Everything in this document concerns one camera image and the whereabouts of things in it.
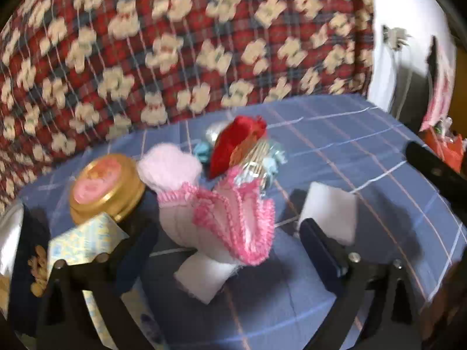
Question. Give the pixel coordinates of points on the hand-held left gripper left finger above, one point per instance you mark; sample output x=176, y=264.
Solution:
x=134, y=260

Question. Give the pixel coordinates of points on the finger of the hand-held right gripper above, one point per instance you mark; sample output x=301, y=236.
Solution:
x=434, y=169

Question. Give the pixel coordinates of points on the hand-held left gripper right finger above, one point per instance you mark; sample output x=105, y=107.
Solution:
x=321, y=253

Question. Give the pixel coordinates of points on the red shiny packet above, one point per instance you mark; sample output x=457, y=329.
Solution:
x=450, y=147

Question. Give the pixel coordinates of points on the white foam block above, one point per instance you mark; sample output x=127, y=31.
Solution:
x=328, y=207

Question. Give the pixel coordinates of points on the pale floral printed packet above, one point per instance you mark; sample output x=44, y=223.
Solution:
x=84, y=240

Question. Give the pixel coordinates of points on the white cloth piece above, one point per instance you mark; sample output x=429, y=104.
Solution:
x=204, y=273

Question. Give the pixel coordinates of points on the pink white hanging cloth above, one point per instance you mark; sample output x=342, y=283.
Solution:
x=443, y=91

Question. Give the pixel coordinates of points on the round gold lidded tin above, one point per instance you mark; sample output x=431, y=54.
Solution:
x=105, y=186

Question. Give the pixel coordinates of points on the silver blue foil candy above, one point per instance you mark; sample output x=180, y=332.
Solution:
x=270, y=162
x=204, y=142

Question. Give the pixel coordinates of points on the navy cloth with gold emblem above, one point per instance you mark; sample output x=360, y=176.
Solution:
x=31, y=233

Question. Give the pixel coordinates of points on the grey metal clip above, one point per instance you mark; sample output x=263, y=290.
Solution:
x=396, y=36

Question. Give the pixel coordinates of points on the red plaid bear print quilt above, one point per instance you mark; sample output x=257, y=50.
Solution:
x=182, y=43

